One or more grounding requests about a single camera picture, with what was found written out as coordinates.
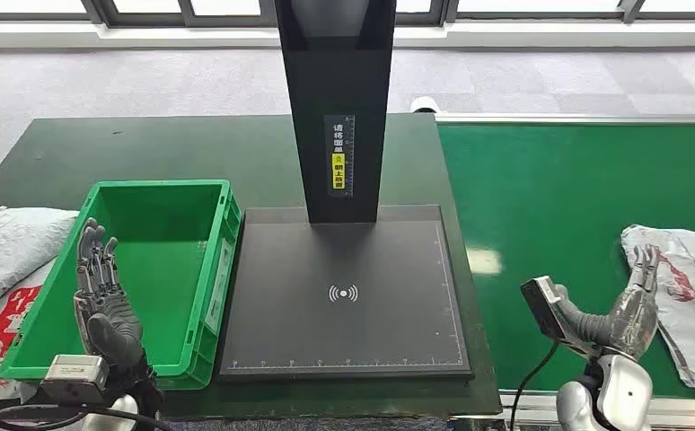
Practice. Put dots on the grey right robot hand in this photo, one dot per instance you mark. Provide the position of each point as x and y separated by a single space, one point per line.
633 321

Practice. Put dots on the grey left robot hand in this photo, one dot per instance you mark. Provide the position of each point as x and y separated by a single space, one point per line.
106 309

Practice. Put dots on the green conveyor belt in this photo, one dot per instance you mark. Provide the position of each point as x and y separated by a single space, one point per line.
561 208

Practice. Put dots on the black inbound scanner machine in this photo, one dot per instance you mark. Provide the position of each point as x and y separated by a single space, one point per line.
347 333

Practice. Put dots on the green plastic crate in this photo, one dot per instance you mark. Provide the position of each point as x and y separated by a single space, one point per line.
157 268

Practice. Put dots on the white crate label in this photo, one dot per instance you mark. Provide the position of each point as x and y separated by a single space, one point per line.
219 285

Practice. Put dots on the dark green table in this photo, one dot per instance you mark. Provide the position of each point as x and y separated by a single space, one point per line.
204 154

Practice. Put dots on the black yellow scanner sticker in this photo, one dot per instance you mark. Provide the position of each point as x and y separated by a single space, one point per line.
338 172

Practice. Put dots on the white window sill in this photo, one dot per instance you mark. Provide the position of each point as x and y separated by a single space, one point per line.
145 37

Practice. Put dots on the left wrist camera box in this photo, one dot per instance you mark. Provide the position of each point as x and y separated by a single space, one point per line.
77 375

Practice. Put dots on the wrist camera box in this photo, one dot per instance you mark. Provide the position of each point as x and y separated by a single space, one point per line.
77 375
541 303

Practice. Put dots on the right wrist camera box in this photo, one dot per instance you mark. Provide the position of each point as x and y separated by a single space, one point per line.
541 303

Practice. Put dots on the dark window frame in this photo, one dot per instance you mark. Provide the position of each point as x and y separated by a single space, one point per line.
145 21

